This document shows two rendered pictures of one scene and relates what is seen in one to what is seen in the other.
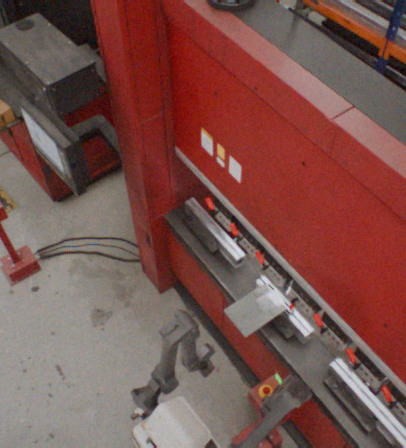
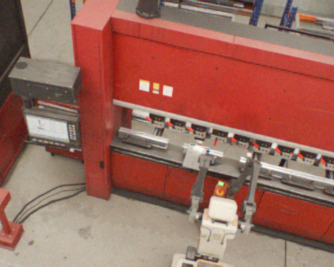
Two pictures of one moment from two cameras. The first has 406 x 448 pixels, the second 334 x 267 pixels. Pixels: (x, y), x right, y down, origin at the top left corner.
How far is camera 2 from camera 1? 2.09 m
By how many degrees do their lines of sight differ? 28
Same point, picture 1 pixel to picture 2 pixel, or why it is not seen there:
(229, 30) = (163, 26)
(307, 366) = (229, 170)
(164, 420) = (218, 204)
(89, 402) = not seen: outside the picture
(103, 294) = (76, 220)
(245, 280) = (175, 151)
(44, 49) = (48, 72)
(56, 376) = not seen: outside the picture
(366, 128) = (245, 41)
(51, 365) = not seen: outside the picture
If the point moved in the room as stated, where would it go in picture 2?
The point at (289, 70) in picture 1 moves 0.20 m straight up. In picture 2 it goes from (201, 32) to (205, 8)
